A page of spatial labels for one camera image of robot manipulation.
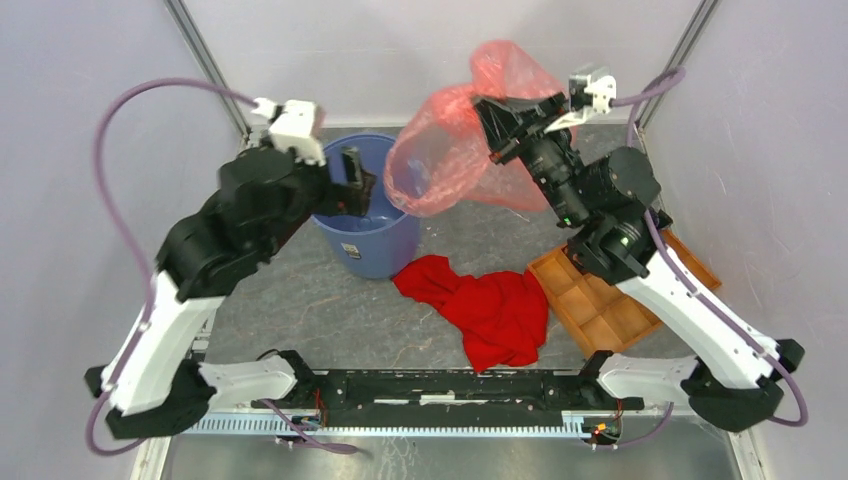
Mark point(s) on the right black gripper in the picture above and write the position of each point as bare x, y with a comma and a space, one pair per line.
503, 126

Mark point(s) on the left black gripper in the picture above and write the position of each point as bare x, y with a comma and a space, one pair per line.
344, 199

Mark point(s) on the red translucent trash bag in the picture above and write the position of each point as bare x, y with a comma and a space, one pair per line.
441, 156

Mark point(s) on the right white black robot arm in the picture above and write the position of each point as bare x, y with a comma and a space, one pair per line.
735, 377

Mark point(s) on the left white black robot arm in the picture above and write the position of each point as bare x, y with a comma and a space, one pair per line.
264, 196

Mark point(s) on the blue plastic trash bin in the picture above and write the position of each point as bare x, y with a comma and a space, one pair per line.
381, 243

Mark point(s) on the red cloth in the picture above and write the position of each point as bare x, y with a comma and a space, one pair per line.
502, 316

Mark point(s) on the orange compartment tray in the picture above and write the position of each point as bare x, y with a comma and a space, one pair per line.
597, 316

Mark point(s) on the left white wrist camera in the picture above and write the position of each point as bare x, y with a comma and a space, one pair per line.
294, 126

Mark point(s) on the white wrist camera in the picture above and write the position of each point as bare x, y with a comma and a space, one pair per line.
294, 126
590, 92

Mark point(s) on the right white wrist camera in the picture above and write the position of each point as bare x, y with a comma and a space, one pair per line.
590, 92

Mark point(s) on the right aluminium frame post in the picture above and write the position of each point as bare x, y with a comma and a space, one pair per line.
682, 51

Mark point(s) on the aluminium frame post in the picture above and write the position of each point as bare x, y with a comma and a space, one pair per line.
197, 45
682, 51

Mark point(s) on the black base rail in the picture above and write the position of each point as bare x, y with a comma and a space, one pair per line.
450, 398

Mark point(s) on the left aluminium frame post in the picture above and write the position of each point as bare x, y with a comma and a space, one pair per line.
197, 45

